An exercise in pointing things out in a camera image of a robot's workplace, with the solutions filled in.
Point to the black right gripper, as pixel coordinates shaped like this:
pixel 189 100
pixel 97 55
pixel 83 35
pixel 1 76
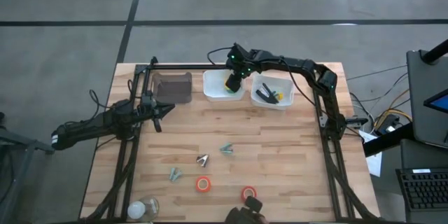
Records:
pixel 241 66

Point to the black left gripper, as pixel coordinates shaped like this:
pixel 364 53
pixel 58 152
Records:
pixel 150 112

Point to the green tape roll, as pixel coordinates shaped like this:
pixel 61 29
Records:
pixel 229 91

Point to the black stapler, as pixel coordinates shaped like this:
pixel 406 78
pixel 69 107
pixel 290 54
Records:
pixel 266 94

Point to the teal staple remover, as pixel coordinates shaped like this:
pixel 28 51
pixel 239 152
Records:
pixel 175 174
pixel 227 148

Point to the orange tape roll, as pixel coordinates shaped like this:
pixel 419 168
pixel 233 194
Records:
pixel 197 184

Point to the red tape roll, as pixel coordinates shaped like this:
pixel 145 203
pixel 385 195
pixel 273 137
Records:
pixel 243 192

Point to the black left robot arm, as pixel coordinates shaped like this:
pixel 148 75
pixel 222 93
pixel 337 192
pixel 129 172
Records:
pixel 87 126

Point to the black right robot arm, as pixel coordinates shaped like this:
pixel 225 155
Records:
pixel 301 66

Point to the black silver staple remover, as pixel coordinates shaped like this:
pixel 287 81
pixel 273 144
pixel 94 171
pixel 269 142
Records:
pixel 203 160

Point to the white plastic bin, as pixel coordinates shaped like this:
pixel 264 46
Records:
pixel 287 92
pixel 215 85

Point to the dark grey plastic bin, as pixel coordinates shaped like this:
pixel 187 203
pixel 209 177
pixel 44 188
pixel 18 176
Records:
pixel 173 89

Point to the small yellow object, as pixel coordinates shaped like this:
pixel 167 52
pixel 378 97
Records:
pixel 279 96

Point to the white light bulb lamp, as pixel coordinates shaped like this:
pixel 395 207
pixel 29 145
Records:
pixel 136 210

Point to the grey metal stand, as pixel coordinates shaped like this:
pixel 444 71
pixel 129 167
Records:
pixel 21 145

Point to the white paper sheet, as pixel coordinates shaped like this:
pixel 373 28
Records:
pixel 374 161

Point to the black desk bar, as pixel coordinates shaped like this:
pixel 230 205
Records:
pixel 385 141

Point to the grey monitor stand plate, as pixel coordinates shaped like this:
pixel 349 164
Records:
pixel 420 112

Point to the black pole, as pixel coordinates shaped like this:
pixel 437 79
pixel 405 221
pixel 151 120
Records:
pixel 435 52

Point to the tablet screen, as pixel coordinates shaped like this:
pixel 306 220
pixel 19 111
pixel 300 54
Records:
pixel 439 102

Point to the black keyboard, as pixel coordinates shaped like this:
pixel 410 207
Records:
pixel 423 189

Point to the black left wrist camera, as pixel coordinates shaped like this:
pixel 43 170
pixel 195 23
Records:
pixel 148 100

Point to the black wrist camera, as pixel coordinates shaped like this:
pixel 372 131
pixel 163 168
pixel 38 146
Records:
pixel 148 100
pixel 238 50

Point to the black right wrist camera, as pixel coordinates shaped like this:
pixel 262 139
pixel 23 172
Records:
pixel 238 50

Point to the black aluminium table frame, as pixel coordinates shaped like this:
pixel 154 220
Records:
pixel 182 66

